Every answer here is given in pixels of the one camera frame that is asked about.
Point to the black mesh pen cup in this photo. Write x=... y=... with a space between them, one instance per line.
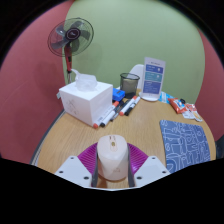
x=129 y=85

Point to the white wall outlet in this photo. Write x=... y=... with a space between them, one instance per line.
x=58 y=96

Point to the pale pink computer mouse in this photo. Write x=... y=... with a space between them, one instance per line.
x=112 y=156

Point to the small black object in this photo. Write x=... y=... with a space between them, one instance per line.
x=181 y=100

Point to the red white snack packet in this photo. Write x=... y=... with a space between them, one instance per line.
x=191 y=107

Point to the white chair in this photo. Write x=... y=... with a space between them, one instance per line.
x=136 y=71

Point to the light blue snack packet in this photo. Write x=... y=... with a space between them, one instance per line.
x=164 y=97

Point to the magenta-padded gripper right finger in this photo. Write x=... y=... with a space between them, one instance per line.
x=151 y=170

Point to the blue patterned mouse pad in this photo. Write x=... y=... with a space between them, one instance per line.
x=186 y=143

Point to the white marker red cap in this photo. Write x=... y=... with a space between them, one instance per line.
x=105 y=116
x=128 y=106

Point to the orange snack packet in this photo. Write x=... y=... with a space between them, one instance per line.
x=176 y=106

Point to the red black standing fan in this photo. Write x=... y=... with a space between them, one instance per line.
x=70 y=35

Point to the blue box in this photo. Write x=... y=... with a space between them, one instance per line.
x=118 y=94

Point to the white blue sign stand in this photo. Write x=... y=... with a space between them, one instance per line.
x=152 y=78

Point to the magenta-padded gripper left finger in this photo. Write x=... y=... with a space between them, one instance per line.
x=73 y=170

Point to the white tissue box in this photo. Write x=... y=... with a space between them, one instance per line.
x=86 y=101

